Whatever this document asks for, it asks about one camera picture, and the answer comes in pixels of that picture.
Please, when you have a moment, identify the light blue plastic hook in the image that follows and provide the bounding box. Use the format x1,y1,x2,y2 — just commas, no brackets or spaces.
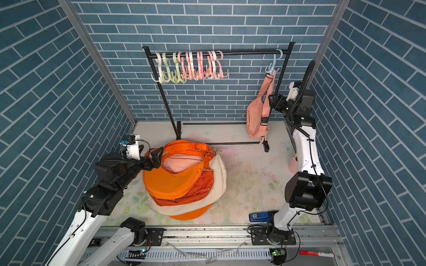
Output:
265,49,284,75

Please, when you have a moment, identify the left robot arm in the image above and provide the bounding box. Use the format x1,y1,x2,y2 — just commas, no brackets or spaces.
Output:
46,147,164,266

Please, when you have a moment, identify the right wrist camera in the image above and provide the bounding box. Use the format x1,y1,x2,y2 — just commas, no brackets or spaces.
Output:
287,81,302,101

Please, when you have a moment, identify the blue black stapler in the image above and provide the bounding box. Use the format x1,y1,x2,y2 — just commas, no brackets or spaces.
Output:
249,211,277,223

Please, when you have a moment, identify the pink pen cup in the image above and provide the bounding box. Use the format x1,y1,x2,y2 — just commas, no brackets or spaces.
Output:
288,157,298,175

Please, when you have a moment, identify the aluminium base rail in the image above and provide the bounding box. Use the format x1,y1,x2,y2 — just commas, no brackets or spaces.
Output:
59,223,352,266

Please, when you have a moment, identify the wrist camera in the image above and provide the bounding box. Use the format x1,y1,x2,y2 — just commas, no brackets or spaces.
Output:
120,134,140,161
287,81,302,101

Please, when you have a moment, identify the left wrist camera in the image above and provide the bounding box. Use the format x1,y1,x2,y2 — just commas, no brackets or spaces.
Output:
120,134,140,161

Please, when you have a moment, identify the pink sling bag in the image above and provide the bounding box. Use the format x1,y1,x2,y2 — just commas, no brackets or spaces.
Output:
162,154,202,173
246,71,276,144

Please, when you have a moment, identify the white plastic hook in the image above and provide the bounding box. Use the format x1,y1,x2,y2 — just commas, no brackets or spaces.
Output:
151,52,165,84

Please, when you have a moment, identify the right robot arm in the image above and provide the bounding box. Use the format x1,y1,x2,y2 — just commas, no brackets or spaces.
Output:
265,61,333,244

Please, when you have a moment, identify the red white marker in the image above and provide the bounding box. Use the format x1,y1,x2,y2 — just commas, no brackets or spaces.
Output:
299,250,335,258

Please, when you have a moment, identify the black clothes rack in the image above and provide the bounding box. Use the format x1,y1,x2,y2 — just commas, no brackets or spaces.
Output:
143,42,296,140

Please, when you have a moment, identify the green plastic hook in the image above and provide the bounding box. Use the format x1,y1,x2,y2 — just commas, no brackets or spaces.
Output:
162,52,172,83
172,52,187,84

